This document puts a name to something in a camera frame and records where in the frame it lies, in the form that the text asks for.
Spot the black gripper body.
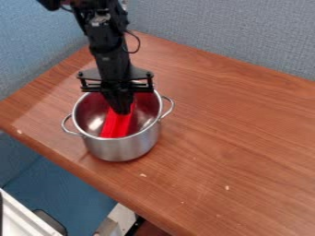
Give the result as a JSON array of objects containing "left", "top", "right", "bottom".
[{"left": 76, "top": 52, "right": 153, "bottom": 92}]

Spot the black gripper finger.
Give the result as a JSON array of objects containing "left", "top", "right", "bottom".
[
  {"left": 123, "top": 91, "right": 133, "bottom": 114},
  {"left": 102, "top": 90, "right": 123, "bottom": 114}
]

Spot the red plastic block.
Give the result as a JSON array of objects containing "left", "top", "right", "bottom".
[{"left": 100, "top": 103, "right": 135, "bottom": 138}]

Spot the stainless steel pot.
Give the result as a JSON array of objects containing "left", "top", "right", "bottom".
[{"left": 60, "top": 91, "right": 175, "bottom": 162}]

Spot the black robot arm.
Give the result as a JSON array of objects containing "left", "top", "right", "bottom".
[{"left": 37, "top": 0, "right": 153, "bottom": 114}]

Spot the white device with black pad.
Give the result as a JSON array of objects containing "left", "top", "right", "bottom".
[{"left": 0, "top": 188, "right": 65, "bottom": 236}]

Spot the white table leg bracket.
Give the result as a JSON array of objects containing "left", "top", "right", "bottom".
[{"left": 92, "top": 204, "right": 136, "bottom": 236}]

